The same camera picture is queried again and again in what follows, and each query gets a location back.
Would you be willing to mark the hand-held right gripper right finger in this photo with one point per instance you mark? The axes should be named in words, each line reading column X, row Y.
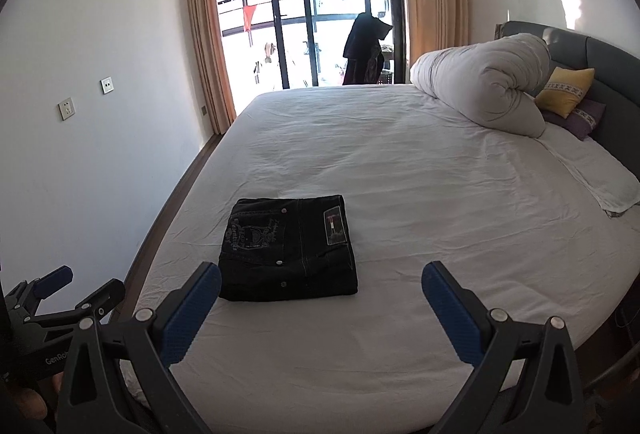
column 450, row 314

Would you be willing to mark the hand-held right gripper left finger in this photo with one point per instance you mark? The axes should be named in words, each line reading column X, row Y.
column 192, row 314

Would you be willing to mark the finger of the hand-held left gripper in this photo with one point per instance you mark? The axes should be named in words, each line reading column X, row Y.
column 102, row 296
column 55, row 278

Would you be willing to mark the black pants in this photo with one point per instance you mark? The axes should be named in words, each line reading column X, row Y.
column 280, row 264

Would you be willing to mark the person's left hand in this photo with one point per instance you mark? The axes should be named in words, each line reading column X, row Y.
column 30, row 406

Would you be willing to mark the bed with white sheet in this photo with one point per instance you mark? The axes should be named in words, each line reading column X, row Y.
column 400, row 174

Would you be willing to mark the folded white blanket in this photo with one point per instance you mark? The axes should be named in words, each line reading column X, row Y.
column 600, row 179

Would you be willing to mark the purple pillow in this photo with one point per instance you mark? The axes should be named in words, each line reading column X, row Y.
column 582, row 122

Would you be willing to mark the rolled white duvet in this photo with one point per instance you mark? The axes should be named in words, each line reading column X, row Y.
column 480, row 78

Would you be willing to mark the laundry basket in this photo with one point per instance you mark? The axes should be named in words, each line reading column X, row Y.
column 387, row 77

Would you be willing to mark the yellow pillow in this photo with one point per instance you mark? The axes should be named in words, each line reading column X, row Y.
column 565, row 91

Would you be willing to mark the dark clothes draped on stand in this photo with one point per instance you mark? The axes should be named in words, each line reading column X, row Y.
column 365, row 43

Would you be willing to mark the grey upholstered headboard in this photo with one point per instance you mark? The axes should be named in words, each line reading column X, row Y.
column 615, row 78

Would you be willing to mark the sliding glass balcony door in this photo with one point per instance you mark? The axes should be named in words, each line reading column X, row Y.
column 277, row 38

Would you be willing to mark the hanging red garment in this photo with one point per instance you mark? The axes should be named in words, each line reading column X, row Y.
column 248, row 16

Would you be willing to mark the white wall socket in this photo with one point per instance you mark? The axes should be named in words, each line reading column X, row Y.
column 65, row 109
column 107, row 85

